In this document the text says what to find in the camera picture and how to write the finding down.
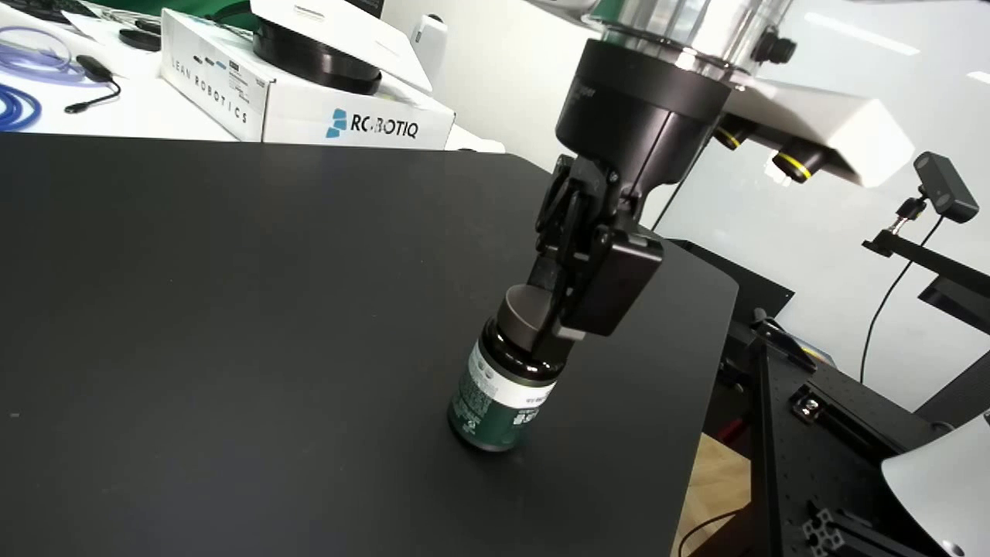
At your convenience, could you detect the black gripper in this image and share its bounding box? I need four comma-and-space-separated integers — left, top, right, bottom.
522, 38, 738, 342

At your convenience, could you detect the green bottle with dark cap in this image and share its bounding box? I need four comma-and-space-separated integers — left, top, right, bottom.
445, 289, 568, 457

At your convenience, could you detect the white Robotiq cardboard box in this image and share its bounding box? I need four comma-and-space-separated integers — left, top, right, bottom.
155, 5, 457, 147

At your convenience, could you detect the black round device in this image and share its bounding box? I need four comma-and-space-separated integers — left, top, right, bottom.
250, 14, 384, 98

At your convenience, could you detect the green backdrop cloth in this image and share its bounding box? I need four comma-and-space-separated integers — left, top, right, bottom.
95, 0, 259, 32

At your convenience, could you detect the small black puck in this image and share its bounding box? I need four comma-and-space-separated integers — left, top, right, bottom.
116, 14, 164, 55

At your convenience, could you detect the black flat device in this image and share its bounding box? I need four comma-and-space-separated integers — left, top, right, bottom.
0, 0, 79, 24

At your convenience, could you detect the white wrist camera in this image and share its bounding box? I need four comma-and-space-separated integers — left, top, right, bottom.
709, 74, 920, 192

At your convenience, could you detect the black floor cable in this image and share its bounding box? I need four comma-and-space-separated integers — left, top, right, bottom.
676, 503, 749, 557

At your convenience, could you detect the black camera cable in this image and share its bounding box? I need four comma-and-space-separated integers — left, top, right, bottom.
857, 198, 946, 387

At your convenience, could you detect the black aluminium frame stand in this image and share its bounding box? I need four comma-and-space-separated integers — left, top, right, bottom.
721, 307, 990, 557

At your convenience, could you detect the black camera on stand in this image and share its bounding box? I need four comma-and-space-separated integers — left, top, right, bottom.
910, 147, 980, 225

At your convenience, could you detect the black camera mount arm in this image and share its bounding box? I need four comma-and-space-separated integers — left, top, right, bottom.
862, 225, 990, 333

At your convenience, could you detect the black adapter with cable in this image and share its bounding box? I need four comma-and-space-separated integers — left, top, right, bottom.
63, 52, 124, 116

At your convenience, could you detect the clear bag with blue cable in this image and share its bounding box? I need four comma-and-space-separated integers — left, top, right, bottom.
0, 24, 90, 85

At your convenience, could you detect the blue cable coil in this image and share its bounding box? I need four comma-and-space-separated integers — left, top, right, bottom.
0, 83, 47, 135

